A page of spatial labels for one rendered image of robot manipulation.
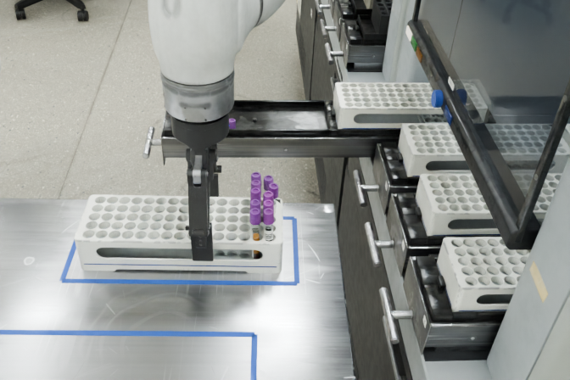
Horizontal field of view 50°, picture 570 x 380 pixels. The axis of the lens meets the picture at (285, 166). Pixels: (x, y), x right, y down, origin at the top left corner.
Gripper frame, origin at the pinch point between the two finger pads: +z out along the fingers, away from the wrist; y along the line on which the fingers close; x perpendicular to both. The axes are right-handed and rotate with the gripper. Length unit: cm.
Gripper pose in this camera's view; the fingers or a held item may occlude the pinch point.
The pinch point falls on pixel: (206, 222)
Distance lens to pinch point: 91.8
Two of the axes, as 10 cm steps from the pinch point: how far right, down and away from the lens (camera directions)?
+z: -0.4, 7.9, 6.1
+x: 10.0, 0.3, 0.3
